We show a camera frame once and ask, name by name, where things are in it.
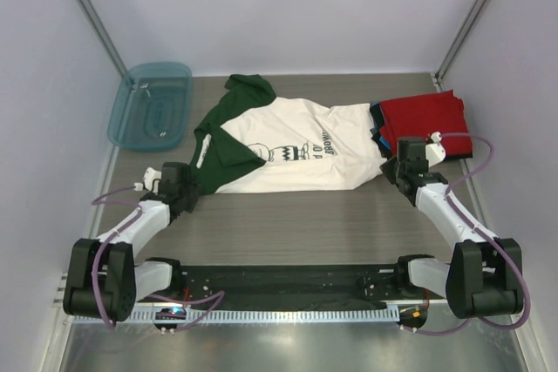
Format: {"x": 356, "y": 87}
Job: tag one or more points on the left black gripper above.
{"x": 193, "y": 192}

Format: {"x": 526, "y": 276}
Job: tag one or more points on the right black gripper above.
{"x": 387, "y": 168}

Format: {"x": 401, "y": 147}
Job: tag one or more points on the white and green t-shirt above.
{"x": 254, "y": 141}

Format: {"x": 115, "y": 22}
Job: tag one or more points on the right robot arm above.
{"x": 484, "y": 276}

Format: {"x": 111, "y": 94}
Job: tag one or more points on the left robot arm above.
{"x": 104, "y": 281}

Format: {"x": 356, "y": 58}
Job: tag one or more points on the folded blue t-shirt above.
{"x": 378, "y": 122}

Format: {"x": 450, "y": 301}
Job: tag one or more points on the folded red t-shirt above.
{"x": 456, "y": 148}

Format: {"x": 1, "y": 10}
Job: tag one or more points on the teal plastic bin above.
{"x": 152, "y": 106}

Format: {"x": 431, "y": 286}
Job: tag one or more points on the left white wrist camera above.
{"x": 150, "y": 181}

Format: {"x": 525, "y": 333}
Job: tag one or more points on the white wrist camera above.
{"x": 435, "y": 152}
{"x": 150, "y": 181}

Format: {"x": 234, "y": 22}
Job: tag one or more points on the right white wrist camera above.
{"x": 435, "y": 152}

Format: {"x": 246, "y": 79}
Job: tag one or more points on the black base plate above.
{"x": 254, "y": 284}

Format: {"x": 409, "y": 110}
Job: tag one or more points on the white slotted cable duct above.
{"x": 173, "y": 315}

